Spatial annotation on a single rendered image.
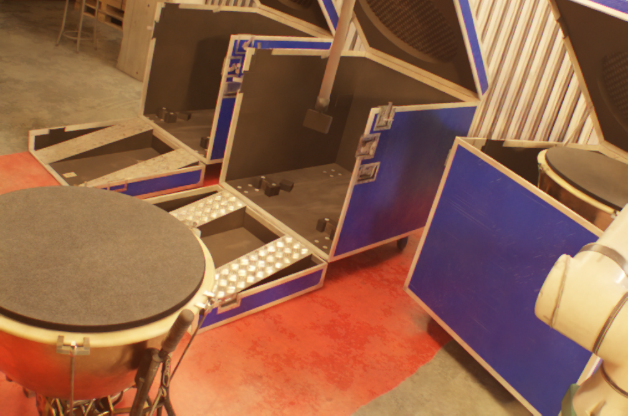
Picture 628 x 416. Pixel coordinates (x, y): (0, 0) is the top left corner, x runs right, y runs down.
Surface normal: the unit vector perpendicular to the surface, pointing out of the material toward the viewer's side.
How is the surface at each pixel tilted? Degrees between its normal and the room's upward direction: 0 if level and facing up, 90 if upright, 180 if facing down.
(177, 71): 90
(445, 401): 0
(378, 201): 90
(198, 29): 90
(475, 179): 90
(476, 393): 0
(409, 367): 0
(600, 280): 24
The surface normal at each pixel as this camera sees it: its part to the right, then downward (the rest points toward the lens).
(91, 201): 0.25, -0.90
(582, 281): -0.11, -0.73
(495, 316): -0.83, 0.00
